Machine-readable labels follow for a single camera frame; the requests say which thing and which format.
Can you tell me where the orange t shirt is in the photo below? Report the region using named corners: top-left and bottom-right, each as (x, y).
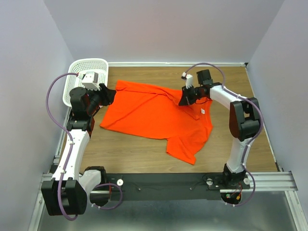
top-left (100, 80), bottom-right (213, 165)

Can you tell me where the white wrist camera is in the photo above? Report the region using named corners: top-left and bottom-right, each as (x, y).
top-left (77, 72), bottom-right (100, 90)
top-left (181, 72), bottom-right (193, 89)

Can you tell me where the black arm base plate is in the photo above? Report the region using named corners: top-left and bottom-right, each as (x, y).
top-left (106, 173), bottom-right (251, 201)

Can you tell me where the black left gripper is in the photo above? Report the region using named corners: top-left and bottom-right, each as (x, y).
top-left (85, 83), bottom-right (117, 115)

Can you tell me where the white perforated plastic basket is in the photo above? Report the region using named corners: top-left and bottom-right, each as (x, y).
top-left (63, 58), bottom-right (109, 107)

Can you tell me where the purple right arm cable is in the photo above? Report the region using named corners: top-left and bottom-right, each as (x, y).
top-left (184, 63), bottom-right (265, 207)

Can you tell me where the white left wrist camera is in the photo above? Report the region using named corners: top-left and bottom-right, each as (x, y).
top-left (77, 72), bottom-right (100, 90)

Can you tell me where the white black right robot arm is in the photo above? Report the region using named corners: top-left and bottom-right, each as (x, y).
top-left (179, 69), bottom-right (263, 189)

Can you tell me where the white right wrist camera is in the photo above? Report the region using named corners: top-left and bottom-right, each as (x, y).
top-left (181, 72), bottom-right (193, 89)

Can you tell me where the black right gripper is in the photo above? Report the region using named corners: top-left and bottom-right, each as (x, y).
top-left (178, 84), bottom-right (202, 106)

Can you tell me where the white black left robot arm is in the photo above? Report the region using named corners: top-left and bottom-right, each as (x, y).
top-left (41, 84), bottom-right (116, 221)

